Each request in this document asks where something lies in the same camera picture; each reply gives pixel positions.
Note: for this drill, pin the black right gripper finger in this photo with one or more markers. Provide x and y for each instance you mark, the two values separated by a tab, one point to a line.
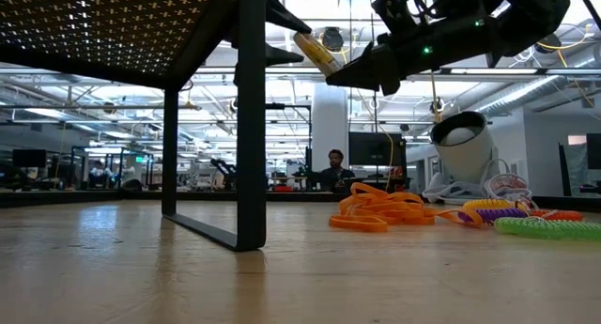
366	72

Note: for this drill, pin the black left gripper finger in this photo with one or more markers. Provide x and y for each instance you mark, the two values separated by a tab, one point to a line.
279	55
282	14

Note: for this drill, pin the yellow glue tube package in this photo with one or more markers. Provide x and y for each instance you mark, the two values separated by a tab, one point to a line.
317	51

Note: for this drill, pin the orange rubber band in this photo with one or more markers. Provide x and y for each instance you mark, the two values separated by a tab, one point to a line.
359	225
371	189
475	220

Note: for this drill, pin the pile of orange bands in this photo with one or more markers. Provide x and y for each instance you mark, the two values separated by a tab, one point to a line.
375	203

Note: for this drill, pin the orange items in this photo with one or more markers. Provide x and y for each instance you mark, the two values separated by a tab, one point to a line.
413	218

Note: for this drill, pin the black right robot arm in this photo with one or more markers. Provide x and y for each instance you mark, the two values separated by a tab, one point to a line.
530	14

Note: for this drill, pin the background black robot arm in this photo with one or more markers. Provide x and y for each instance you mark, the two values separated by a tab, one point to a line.
225	171

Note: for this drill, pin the black perforated metal desk riser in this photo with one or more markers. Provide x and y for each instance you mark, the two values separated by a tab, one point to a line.
117	33

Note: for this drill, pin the white building column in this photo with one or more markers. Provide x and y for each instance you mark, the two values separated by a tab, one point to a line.
330	127

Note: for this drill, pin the large black monitor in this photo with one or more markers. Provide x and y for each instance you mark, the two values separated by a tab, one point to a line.
375	150

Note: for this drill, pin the person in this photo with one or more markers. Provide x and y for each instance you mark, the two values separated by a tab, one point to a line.
335	174
101	174

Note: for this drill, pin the white round spotlight lamp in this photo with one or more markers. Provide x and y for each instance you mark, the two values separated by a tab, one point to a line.
465	159

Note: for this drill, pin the small red box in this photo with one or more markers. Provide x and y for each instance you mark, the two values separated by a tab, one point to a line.
283	189

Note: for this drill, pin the small black monitor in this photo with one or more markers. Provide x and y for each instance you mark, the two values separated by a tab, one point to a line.
594	151
29	158

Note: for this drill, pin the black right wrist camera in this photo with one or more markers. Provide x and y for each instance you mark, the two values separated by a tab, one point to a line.
392	11

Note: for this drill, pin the silver ventilation duct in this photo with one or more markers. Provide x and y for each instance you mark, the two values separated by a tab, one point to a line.
516	96

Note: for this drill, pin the black aluminium table frame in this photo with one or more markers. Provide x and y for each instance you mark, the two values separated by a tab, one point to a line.
188	197

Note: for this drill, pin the black upright post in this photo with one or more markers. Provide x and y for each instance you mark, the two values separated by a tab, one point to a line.
565	174

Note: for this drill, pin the black workstation frame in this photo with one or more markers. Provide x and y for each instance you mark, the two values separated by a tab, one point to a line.
120	169

